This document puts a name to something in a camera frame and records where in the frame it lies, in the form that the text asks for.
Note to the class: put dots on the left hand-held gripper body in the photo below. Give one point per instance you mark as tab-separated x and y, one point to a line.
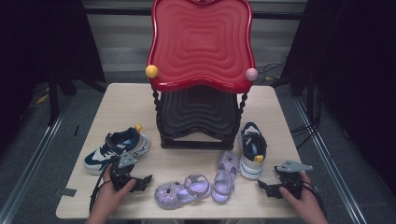
120	177

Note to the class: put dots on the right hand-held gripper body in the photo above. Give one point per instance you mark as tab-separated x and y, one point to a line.
292	180

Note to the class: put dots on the navy and white sneaker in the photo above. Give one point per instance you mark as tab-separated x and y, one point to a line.
124	140
252	168

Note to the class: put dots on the purple star sandal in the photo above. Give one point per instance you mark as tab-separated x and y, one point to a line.
229	161
169	193

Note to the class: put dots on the red and black shoe rack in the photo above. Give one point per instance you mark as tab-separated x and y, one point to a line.
202	46

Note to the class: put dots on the person's left hand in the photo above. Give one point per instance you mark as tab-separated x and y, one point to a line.
107	199

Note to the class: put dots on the person's right hand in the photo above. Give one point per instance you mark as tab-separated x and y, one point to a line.
306	202

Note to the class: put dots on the dark tape piece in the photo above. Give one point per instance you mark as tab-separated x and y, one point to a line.
68	192

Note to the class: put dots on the dark metal stand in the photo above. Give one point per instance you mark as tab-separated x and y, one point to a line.
53	102

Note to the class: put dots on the yellow tape strip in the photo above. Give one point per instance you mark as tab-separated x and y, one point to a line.
42	99

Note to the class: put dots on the metal floor rail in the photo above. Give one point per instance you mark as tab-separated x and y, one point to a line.
330	161
34	161

